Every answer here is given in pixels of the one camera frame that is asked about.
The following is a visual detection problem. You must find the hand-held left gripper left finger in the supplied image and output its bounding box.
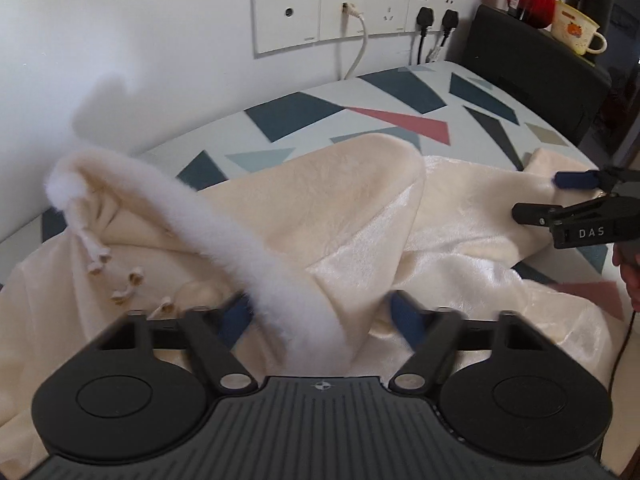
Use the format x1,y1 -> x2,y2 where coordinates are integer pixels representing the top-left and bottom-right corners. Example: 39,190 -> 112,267
95,292 -> 258,397

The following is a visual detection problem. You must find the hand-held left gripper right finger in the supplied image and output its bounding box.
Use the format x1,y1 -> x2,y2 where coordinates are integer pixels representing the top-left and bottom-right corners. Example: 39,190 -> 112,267
385,290 -> 543,396

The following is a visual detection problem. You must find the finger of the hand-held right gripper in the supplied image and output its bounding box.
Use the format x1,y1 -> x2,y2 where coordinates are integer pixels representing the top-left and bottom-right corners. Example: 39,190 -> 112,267
511,193 -> 614,227
551,167 -> 640,193

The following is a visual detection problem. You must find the cream fleece blanket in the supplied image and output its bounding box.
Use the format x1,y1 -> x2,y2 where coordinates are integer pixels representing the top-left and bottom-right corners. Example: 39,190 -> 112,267
0,132 -> 623,461

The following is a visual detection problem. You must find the person's right hand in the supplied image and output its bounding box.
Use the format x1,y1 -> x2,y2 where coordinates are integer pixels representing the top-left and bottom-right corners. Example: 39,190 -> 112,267
613,254 -> 640,312

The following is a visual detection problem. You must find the cream printed mug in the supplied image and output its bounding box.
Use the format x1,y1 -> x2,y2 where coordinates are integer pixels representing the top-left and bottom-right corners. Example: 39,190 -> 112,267
551,0 -> 609,56

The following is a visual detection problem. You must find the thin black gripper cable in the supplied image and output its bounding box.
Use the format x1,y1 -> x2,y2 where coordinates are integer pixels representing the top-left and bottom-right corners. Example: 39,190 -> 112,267
601,305 -> 640,467

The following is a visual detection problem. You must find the white cable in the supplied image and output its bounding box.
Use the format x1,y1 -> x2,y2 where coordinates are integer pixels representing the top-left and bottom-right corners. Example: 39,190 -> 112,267
341,2 -> 370,81

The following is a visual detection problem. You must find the wide white wall socket plate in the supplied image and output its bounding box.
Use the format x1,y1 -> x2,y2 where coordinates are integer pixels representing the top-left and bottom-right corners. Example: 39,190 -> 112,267
319,0 -> 412,44

